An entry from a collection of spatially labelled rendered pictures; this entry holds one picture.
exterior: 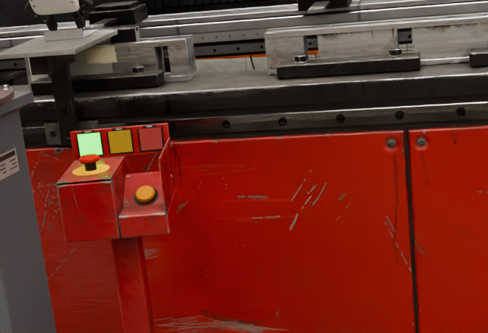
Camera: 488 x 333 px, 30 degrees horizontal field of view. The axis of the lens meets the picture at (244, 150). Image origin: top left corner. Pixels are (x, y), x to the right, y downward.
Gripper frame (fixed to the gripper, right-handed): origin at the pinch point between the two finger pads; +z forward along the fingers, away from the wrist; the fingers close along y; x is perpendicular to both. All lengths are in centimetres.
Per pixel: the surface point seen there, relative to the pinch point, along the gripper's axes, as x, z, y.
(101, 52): 0.1, 10.1, -5.0
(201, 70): -290, 364, 49
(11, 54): 15.3, -8.9, 6.6
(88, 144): 30.5, 2.9, -7.5
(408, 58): 12, 7, -73
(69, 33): 3.6, -1.0, -1.4
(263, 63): -283, 354, 3
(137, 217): 49, 2, -19
